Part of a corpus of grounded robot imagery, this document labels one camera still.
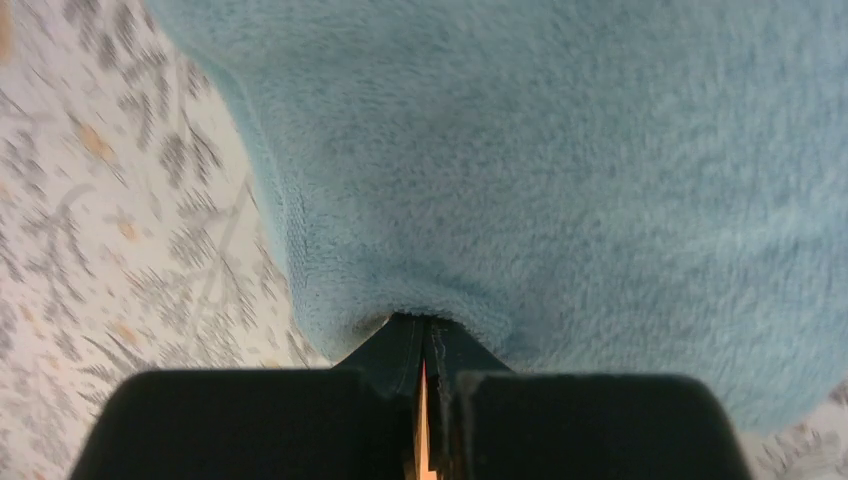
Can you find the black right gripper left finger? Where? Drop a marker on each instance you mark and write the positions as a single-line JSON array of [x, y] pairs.
[[351, 421]]

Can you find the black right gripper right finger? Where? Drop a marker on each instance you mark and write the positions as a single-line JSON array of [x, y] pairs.
[[489, 422]]

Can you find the light blue towel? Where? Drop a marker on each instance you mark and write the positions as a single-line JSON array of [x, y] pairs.
[[586, 186]]

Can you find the floral patterned table mat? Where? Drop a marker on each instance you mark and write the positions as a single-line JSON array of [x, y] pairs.
[[132, 239]]

